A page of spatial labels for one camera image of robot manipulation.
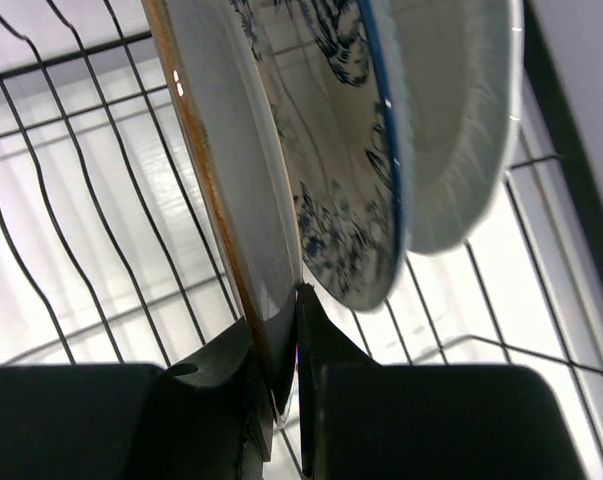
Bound black wire dish rack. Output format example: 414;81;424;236
0;1;603;479

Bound blue floral pattern plate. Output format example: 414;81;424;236
232;1;414;311

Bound dark deer pattern plate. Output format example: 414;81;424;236
143;1;302;424

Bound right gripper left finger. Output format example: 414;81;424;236
0;297;296;479

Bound white pale blue bowl plate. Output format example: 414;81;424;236
362;1;524;255

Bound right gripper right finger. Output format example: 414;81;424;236
295;284;585;479

